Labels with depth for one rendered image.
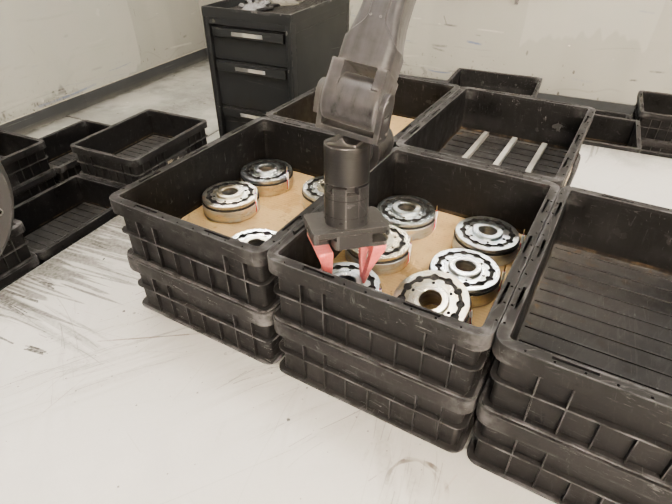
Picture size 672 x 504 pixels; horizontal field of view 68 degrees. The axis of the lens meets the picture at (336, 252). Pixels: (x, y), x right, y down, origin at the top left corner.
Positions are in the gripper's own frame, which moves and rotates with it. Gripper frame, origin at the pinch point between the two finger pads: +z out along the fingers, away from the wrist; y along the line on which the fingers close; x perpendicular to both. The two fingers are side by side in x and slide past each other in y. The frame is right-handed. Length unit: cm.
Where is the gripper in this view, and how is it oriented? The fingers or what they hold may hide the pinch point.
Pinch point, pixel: (345, 278)
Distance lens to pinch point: 70.2
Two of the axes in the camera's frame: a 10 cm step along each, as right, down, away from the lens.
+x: 2.7, 4.7, -8.4
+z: 0.0, 8.7, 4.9
